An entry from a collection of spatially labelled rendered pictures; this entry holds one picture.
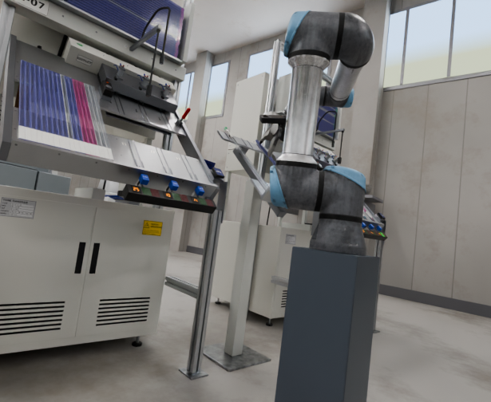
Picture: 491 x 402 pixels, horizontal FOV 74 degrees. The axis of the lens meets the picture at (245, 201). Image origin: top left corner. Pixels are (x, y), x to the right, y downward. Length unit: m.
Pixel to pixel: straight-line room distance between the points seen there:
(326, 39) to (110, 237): 1.05
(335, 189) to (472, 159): 3.60
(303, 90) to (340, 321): 0.59
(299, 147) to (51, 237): 0.94
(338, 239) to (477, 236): 3.48
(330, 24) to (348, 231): 0.54
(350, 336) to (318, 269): 0.17
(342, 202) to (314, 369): 0.42
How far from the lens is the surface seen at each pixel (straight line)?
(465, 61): 4.83
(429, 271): 4.33
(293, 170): 0.88
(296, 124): 0.91
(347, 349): 0.87
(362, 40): 0.99
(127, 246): 1.46
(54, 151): 1.05
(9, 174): 3.87
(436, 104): 4.69
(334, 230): 0.88
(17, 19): 1.83
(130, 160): 1.17
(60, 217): 1.37
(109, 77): 1.55
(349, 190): 0.90
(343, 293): 0.85
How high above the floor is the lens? 0.58
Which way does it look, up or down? 5 degrees up
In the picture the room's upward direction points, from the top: 7 degrees clockwise
